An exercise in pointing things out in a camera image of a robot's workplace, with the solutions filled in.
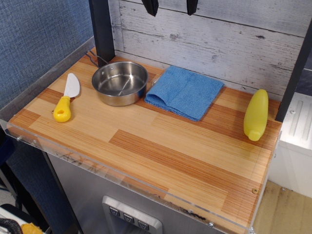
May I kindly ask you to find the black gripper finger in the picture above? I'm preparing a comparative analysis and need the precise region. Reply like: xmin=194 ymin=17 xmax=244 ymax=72
xmin=187 ymin=0 xmax=198 ymax=16
xmin=142 ymin=0 xmax=158 ymax=17

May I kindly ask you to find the yellow plastic squeeze bottle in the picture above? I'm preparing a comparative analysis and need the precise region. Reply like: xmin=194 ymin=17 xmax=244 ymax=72
xmin=244 ymin=89 xmax=269 ymax=141

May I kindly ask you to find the stainless steel pot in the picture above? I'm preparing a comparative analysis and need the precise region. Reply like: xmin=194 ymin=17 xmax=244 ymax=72
xmin=85 ymin=50 xmax=149 ymax=107

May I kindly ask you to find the blue folded cloth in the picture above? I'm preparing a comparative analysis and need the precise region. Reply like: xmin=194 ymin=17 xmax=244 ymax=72
xmin=144 ymin=66 xmax=224 ymax=121

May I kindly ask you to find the white ribbed side appliance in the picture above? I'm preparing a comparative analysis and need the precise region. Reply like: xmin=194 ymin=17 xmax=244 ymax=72
xmin=268 ymin=93 xmax=312 ymax=197

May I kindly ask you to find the stainless steel cabinet front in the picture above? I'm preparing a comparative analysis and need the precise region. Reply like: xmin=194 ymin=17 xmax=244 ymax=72
xmin=48 ymin=155 xmax=219 ymax=234

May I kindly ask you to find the silver button control panel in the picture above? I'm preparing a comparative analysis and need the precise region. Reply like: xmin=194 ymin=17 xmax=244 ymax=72
xmin=102 ymin=195 xmax=163 ymax=234

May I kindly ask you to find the clear acrylic table guard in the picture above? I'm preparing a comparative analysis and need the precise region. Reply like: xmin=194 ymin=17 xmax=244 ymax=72
xmin=1 ymin=117 xmax=272 ymax=234

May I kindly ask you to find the yellow black object bottom left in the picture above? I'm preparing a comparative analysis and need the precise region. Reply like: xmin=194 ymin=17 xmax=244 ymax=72
xmin=0 ymin=218 xmax=44 ymax=234

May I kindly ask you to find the black left vertical post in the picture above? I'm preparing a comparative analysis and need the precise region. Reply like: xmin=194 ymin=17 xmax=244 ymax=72
xmin=89 ymin=0 xmax=115 ymax=62

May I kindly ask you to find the black vertical post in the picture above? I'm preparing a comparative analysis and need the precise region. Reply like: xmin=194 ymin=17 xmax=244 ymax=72
xmin=275 ymin=22 xmax=312 ymax=122
xmin=89 ymin=0 xmax=115 ymax=62

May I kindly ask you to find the black right vertical post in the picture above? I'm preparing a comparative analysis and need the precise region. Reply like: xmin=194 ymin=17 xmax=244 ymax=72
xmin=275 ymin=22 xmax=312 ymax=122

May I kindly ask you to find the yellow handled toy knife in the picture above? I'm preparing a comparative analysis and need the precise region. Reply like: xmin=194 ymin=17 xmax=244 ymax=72
xmin=53 ymin=73 xmax=80 ymax=123

